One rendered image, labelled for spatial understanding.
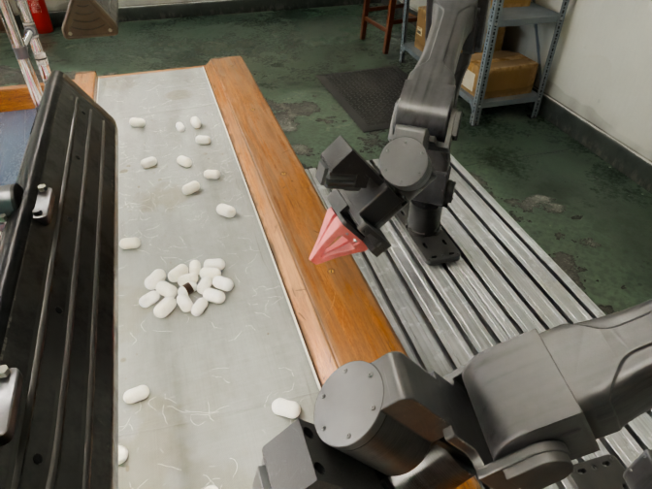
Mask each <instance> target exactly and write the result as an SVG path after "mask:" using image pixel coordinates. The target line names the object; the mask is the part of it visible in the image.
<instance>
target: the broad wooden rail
mask: <svg viewBox="0 0 652 489"><path fill-rule="evenodd" d="M205 72H206V74H207V77H208V80H209V82H210V85H211V88H212V92H213V95H214V98H215V101H216V103H217V106H218V108H219V111H220V113H221V116H222V119H223V121H224V124H225V127H226V130H227V132H228V135H229V138H230V141H231V143H232V146H233V149H234V151H235V153H236V156H237V159H238V161H239V164H240V167H241V170H242V172H243V175H244V180H245V182H246V185H247V188H248V191H249V193H250V196H251V199H252V201H253V204H254V207H255V209H256V211H257V214H258V217H259V220H260V222H261V225H262V228H263V231H264V233H265V236H266V239H267V242H268V244H269V247H270V250H271V252H272V254H273V257H274V260H275V262H276V265H277V270H278V272H279V275H280V278H281V281H282V283H283V286H284V289H285V291H286V294H287V297H288V300H289V302H290V305H291V308H292V310H293V312H294V315H295V318H296V321H297V323H298V326H299V329H300V331H301V334H302V337H303V340H304V342H305V345H306V348H307V351H308V353H309V356H310V360H311V362H312V365H313V368H314V370H315V373H316V376H317V379H318V381H319V384H320V387H322V386H323V384H324V382H325V381H326V380H327V378H328V377H329V376H330V375H331V374H332V373H333V372H334V371H335V370H336V369H337V368H339V367H340V366H342V365H344V364H346V363H348V362H352V361H365V362H368V363H372V362H373V361H374V360H376V359H378V358H379V357H381V356H383V355H384V354H386V353H388V352H391V351H400V352H402V353H404V354H405V356H407V357H408V355H407V353H406V351H405V349H404V348H403V346H402V344H401V342H400V340H399V339H398V337H397V335H396V333H395V331H394V330H393V328H392V326H391V324H390V323H389V321H388V319H387V317H386V315H385V314H384V312H383V310H382V308H381V306H380V305H379V303H378V301H377V299H376V297H375V295H374V293H373V291H372V289H371V288H370V286H369V285H368V283H367V281H366V280H365V278H364V276H363V274H362V272H361V271H360V269H359V267H358V265H357V263H356V262H355V260H354V258H353V256H352V254H348V255H345V256H340V257H337V258H334V259H331V260H329V261H326V262H323V263H320V264H318V265H315V264H314V263H312V262H311V261H310V254H311V252H312V250H313V248H314V245H315V243H316V241H317V239H318V236H319V233H320V230H321V227H322V224H323V221H324V218H325V215H326V212H327V210H326V208H325V207H324V205H323V202H322V201H321V199H320V197H319V195H318V193H317V192H316V190H315V188H314V186H313V184H312V183H311V181H310V178H309V176H308V175H307V173H306V171H305V169H304V167H303V166H302V164H301V162H300V160H299V158H298V157H297V155H296V153H295V151H294V149H293V148H292V146H291V145H290V143H289V141H288V139H287V138H286V136H285V134H284V132H283V130H282V129H281V127H280V125H279V123H278V121H277V119H276V117H275V115H274V113H273V112H272V110H271V108H270V106H269V104H268V103H267V101H266V99H265V97H264V95H263V94H262V92H261V90H260V88H259V86H258V84H257V83H256V81H255V79H254V77H253V76H252V75H251V73H250V71H249V69H248V67H247V66H246V64H245V61H244V59H243V58H242V57H241V56H230V57H221V58H213V59H211V60H210V61H209V63H208V64H207V65H206V66H205ZM408 358H409V357H408Z"/></svg>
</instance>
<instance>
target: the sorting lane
mask: <svg viewBox="0 0 652 489"><path fill-rule="evenodd" d="M96 103H97V104H99V105H100V106H101V107H102V108H103V109H104V110H105V111H106V112H107V113H108V114H110V115H111V116H112V117H113V118H114V120H115V122H116V126H117V129H118V445H122V446H124V447H126V449H127V450H128V457H127V459H126V461H125V462H123V463H122V464H119V465H118V489H205V488H206V487H207V486H210V485H214V486H216V487H217V488H218V489H253V487H252V484H253V480H254V477H255V474H256V470H257V467H258V466H261V465H262V463H261V462H262V458H263V454H262V448H263V446H264V445H265V444H266V443H268V442H269V441H270V440H272V439H273V438H274V437H276V436H277V435H278V434H279V433H281V432H282V431H283V430H284V429H286V428H287V427H288V426H289V425H291V424H292V423H293V422H294V421H296V420H297V419H298V418H300V419H302V420H305V421H307V422H309V423H311V424H314V419H313V414H314V406H315V402H316V399H317V396H318V394H319V391H320V389H321V387H320V384H319V381H318V379H317V376H316V373H315V370H314V368H313V365H312V362H311V360H310V356H309V353H308V351H307V348H306V345H305V342H304V340H303V337H302V334H301V331H300V329H299V326H298V323H297V321H296V318H295V315H294V312H293V310H292V308H291V305H290V302H289V300H288V297H287V294H286V291H285V289H284V286H283V283H282V281H281V278H280V275H279V272H278V270H277V265H276V262H275V260H274V257H273V254H272V252H271V250H270V247H269V244H268V242H267V239H266V236H265V233H264V231H263V228H262V225H261V222H260V220H259V217H258V214H257V211H256V209H255V207H254V204H253V201H252V199H251V196H250V193H249V191H248V188H247V185H246V182H245V178H244V175H243V172H242V170H241V167H240V164H239V161H238V159H237V156H236V153H235V151H234V149H233V146H232V143H231V141H230V138H229V135H228V132H227V130H226V127H225V124H224V121H223V119H222V116H221V113H220V111H219V108H218V106H217V103H216V101H215V98H214V95H213V92H212V88H211V85H210V82H209V80H208V77H207V74H206V72H205V69H204V67H203V68H193V69H184V70H176V71H166V72H157V73H148V74H139V75H130V76H121V77H112V78H102V79H99V78H98V87H97V99H96ZM192 116H197V117H198V118H199V119H200V121H201V127H200V128H194V127H193V126H192V124H191V122H190V119H191V117H192ZM132 117H136V118H142V119H143V120H144V121H145V122H146V124H145V126H144V127H134V126H132V125H130V123H129V120H130V118H132ZM177 122H181V123H182V124H183V125H184V127H185V129H184V131H183V132H180V131H178V129H177V127H176V124H177ZM199 135H202V136H209V137H210V138H211V142H210V143H209V144H208V145H201V144H198V143H196V141H195V139H196V137H197V136H199ZM180 155H183V156H185V157H188V158H190V159H191V161H192V164H191V166H190V167H184V166H181V165H180V164H179V163H178V162H177V158H178V157H179V156H180ZM151 156H152V157H155V158H156V160H157V163H156V165H154V166H152V167H149V168H146V169H145V168H143V167H142V166H141V161H142V160H143V159H145V158H148V157H151ZM206 170H217V171H219V172H220V178H219V179H206V178H205V177H204V172H205V171H206ZM194 180H196V181H198V182H199V184H200V188H199V190H198V191H196V192H194V193H192V194H190V195H185V194H184V193H183V192H182V188H183V186H184V185H186V184H188V183H190V182H192V181H194ZM219 204H226V205H229V206H232V207H234V208H235V210H236V214H235V215H234V216H233V217H226V216H223V215H220V214H218V213H217V211H216V207H217V206H218V205H219ZM134 237H135V238H138V239H139V240H140V241H141V245H140V246H139V247H138V248H129V249H123V248H121V247H120V245H119V242H120V240H121V239H124V238H134ZM217 258H220V259H222V260H224V262H225V267H224V269H223V270H221V271H220V272H221V276H222V277H227V278H230V279H231V280H232V281H233V283H234V287H233V288H232V290H230V291H224V290H221V289H218V288H215V287H214V286H213V284H212V286H211V287H210V288H212V289H215V290H219V291H222V292H223V293H224V294H225V300H224V302H223V303H221V304H216V303H213V302H210V301H208V306H207V307H206V308H205V310H204V311H203V313H202V314H201V315H199V316H195V315H193V314H192V313H191V311H188V312H185V311H182V310H181V309H180V307H179V305H178V303H177V305H176V307H175V308H174V309H173V310H172V311H171V312H170V313H169V314H168V315H167V316H166V317H164V318H158V317H156V316H155V315H154V312H153V310H154V308H155V306H156V305H158V304H159V303H160V302H161V301H162V300H163V299H164V298H165V297H164V296H163V295H161V294H159V295H160V297H159V300H158V301H157V302H155V303H154V304H152V305H151V306H149V307H148V308H143V307H141V306H140V304H139V300H140V298H141V297H142V296H144V295H146V294H147V293H148V292H150V291H153V290H154V291H156V289H153V290H149V289H147V288H146V287H145V279H146V278H147V277H148V276H149V275H151V273H152V272H153V271H154V270H156V269H161V270H163V271H164V272H165V273H166V278H165V280H164V281H167V282H169V283H170V284H172V285H174V286H175V287H176V288H177V290H179V288H180V286H179V284H178V282H171V281H170V280H169V279H168V273H169V272H170V271H172V270H173V269H174V268H175V267H176V266H177V265H179V264H184V265H186V266H187V267H188V273H189V264H190V262H191V261H192V260H198V261H199V262H200V264H201V269H202V268H204V262H205V261H206V260H207V259H217ZM189 274H190V273H189ZM139 385H145V386H147V387H148V389H149V394H148V396H147V397H146V398H145V399H143V400H140V401H139V402H136V403H133V404H127V403H125V402H124V400H123V395H124V393H125V392H126V391H127V390H129V389H132V388H134V387H137V386H139ZM277 398H282V399H285V400H288V401H293V402H296V403H298V404H299V405H300V407H301V412H300V414H299V416H298V417H296V418H294V419H291V418H288V417H285V416H281V415H276V414H275V413H274V412H273V411H272V403H273V401H274V400H275V399H277Z"/></svg>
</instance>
